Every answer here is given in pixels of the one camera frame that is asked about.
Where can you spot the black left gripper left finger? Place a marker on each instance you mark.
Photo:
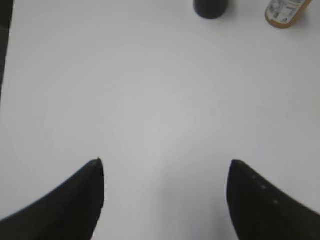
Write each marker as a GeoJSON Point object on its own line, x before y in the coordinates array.
{"type": "Point", "coordinates": [69, 212]}

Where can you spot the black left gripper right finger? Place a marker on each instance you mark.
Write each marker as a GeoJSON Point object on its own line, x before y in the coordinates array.
{"type": "Point", "coordinates": [260, 211]}

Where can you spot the NFC orange juice bottle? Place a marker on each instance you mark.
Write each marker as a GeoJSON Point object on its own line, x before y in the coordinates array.
{"type": "Point", "coordinates": [282, 14]}

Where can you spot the dark red wine bottle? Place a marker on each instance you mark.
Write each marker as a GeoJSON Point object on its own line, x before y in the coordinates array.
{"type": "Point", "coordinates": [210, 9]}

